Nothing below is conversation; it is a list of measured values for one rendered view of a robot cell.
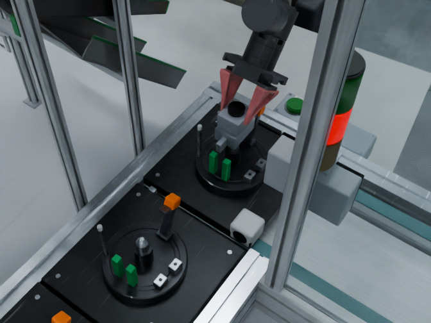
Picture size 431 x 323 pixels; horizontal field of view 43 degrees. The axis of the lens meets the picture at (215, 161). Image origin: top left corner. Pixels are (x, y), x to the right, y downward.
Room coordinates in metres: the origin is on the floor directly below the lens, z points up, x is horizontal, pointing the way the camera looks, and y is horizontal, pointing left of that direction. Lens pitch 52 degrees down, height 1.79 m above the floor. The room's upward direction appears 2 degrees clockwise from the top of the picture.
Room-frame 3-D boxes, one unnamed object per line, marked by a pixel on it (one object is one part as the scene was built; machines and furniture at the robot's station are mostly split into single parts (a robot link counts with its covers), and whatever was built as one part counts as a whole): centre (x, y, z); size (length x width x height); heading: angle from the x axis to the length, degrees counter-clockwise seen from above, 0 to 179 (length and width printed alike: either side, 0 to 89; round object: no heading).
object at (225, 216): (0.64, -0.03, 0.96); 0.24 x 0.24 x 0.02; 57
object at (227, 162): (0.59, -0.02, 1.01); 0.01 x 0.01 x 0.05; 57
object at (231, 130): (0.64, -0.03, 1.09); 0.08 x 0.04 x 0.07; 147
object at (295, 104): (0.81, -0.16, 0.96); 0.04 x 0.04 x 0.02
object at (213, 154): (0.61, 0.00, 1.01); 0.01 x 0.01 x 0.05; 57
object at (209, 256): (0.42, 0.11, 1.01); 0.24 x 0.24 x 0.13; 57
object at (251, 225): (0.50, -0.06, 0.97); 0.05 x 0.05 x 0.04; 57
